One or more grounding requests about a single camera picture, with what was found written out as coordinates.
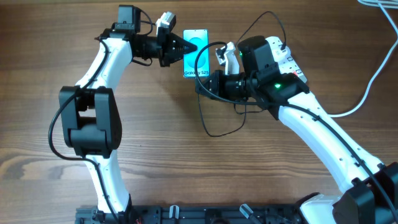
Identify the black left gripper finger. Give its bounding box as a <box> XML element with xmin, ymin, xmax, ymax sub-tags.
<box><xmin>167</xmin><ymin>52</ymin><xmax>185</xmax><ymax>65</ymax></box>
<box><xmin>170</xmin><ymin>33</ymin><xmax>198</xmax><ymax>54</ymax></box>

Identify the blue Galaxy S25 smartphone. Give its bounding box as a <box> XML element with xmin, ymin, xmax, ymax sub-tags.
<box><xmin>183</xmin><ymin>29</ymin><xmax>210</xmax><ymax>78</ymax></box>

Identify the black USB charging cable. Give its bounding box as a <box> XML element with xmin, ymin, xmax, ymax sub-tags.
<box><xmin>193</xmin><ymin>11</ymin><xmax>287</xmax><ymax>138</ymax></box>

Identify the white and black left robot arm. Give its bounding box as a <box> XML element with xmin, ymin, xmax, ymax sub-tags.
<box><xmin>48</xmin><ymin>5</ymin><xmax>197</xmax><ymax>223</ymax></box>

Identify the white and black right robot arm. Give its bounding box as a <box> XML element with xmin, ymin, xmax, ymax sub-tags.
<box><xmin>197</xmin><ymin>35</ymin><xmax>397</xmax><ymax>223</ymax></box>

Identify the white USB charger plug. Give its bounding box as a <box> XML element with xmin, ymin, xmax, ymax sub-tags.
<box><xmin>275</xmin><ymin>46</ymin><xmax>290</xmax><ymax>62</ymax></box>

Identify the white power strip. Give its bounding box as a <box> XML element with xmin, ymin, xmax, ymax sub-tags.
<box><xmin>266</xmin><ymin>36</ymin><xmax>307</xmax><ymax>83</ymax></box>

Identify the white power strip cord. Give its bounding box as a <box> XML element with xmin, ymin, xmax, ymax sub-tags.
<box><xmin>328</xmin><ymin>40</ymin><xmax>398</xmax><ymax>118</ymax></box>

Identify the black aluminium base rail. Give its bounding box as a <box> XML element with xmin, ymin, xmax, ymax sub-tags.
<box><xmin>75</xmin><ymin>203</ymin><xmax>304</xmax><ymax>224</ymax></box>

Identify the white cable top right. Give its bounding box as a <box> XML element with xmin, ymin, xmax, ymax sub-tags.
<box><xmin>356</xmin><ymin>0</ymin><xmax>398</xmax><ymax>30</ymax></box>

